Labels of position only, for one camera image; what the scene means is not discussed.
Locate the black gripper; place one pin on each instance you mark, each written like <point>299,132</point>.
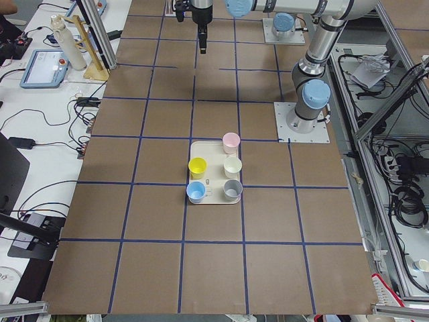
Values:
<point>202,18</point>

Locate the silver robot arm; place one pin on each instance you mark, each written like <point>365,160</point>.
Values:
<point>283,25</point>
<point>313,93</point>

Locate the pink plastic cup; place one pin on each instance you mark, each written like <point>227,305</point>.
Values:
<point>231,142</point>

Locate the yellow plastic cup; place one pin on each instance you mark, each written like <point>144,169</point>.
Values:
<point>197,167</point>

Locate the cream plastic cup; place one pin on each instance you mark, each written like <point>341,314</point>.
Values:
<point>232,166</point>

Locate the grey plastic cup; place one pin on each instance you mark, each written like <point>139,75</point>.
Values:
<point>232,190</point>

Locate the wooden mug tree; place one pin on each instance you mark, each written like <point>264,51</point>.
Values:
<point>95,69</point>

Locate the cream plastic tray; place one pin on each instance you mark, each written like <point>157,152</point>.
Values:
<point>214,177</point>

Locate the upper teach pendant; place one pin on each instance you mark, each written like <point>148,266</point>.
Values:
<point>46,69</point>

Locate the crumpled white paper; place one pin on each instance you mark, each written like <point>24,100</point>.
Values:
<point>371,70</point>

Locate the person in black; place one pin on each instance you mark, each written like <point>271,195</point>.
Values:
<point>13,41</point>

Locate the black monitor stand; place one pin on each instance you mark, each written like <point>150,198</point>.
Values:
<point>37,235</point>

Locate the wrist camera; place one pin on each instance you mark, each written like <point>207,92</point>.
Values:
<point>180,7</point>

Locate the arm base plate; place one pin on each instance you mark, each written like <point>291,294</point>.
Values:
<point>294,37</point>
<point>292,129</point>

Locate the aluminium frame post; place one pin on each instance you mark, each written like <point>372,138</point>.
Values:
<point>93,20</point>

